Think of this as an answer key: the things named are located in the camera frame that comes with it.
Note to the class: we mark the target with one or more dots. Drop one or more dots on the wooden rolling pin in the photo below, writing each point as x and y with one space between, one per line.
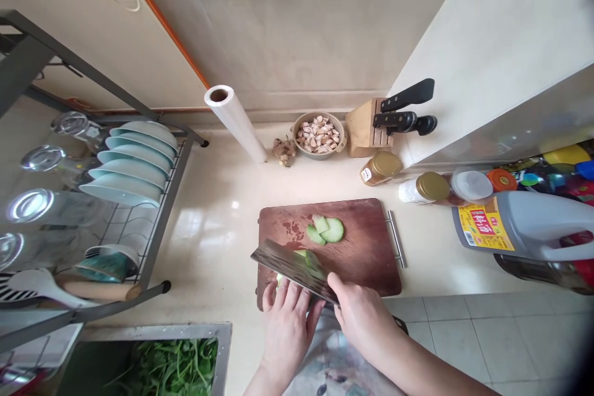
102 290

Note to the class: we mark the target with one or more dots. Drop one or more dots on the group of colourful bottles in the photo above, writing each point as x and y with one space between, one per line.
561 173

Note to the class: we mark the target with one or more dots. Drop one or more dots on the small white bowl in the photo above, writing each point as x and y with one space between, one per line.
123 254

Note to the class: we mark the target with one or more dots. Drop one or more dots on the jar with white lid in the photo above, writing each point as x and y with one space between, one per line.
471 186

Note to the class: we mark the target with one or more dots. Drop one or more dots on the grey metal dish rack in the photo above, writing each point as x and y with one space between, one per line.
28 57

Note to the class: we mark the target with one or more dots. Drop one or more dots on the white slotted spatula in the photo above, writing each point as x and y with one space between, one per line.
32 287

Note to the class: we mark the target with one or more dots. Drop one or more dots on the teal ribbed cup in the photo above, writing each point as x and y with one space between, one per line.
97 270

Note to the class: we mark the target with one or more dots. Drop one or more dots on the white film roll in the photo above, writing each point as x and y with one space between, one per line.
236 124

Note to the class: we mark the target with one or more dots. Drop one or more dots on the person's left hand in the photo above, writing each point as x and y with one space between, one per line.
287 321

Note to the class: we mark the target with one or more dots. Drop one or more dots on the white wall cabinet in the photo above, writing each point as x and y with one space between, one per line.
487 66

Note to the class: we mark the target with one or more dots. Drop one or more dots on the white powder jar gold lid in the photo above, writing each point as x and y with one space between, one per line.
427 188

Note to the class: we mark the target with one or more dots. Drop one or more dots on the person's body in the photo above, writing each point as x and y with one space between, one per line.
334 368

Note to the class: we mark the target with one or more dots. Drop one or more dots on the brown spice jar gold lid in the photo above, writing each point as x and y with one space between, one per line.
383 167

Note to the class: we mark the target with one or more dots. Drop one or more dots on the grey round bowl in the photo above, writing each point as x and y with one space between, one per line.
320 155

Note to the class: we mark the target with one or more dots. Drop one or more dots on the person's right hand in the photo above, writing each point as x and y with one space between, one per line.
366 317

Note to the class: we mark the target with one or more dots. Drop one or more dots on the clear drinking glass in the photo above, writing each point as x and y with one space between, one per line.
51 164
46 212
76 129
28 251

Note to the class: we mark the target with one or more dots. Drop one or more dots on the green cucumber piece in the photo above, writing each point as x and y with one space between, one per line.
310 259

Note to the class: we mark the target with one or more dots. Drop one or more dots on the steel sink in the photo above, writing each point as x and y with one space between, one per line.
222 359

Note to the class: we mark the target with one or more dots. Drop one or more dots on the wooden knife block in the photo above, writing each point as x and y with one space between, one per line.
364 129

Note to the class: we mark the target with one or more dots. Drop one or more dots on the bottle with orange cap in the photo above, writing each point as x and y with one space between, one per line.
502 179

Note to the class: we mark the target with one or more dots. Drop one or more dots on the row of light blue plates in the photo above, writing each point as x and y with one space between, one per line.
132 168

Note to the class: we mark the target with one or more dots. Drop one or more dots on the ginger root piece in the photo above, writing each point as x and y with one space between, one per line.
284 150

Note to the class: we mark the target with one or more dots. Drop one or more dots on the cucumber slice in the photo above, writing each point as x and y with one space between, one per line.
336 230
314 234
320 222

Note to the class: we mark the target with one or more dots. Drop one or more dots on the person's right fingers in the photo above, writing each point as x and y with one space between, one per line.
336 287

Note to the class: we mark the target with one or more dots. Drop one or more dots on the orange pipe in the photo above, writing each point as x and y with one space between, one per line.
158 11

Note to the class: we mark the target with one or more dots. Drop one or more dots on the green leafy vegetables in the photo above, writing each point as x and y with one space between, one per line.
176 368

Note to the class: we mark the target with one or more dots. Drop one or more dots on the pile of garlic cloves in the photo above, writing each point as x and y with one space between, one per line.
319 135

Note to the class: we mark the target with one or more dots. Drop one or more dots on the steel cleaver knife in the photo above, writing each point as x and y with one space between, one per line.
287 266

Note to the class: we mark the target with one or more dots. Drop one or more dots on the dark glass bottle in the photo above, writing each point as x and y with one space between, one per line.
533 273

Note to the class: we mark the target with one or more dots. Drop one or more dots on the large dark sauce jug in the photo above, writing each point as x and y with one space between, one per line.
524 224

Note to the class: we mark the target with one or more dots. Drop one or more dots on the brown wooden cutting board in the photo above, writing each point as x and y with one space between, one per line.
366 247

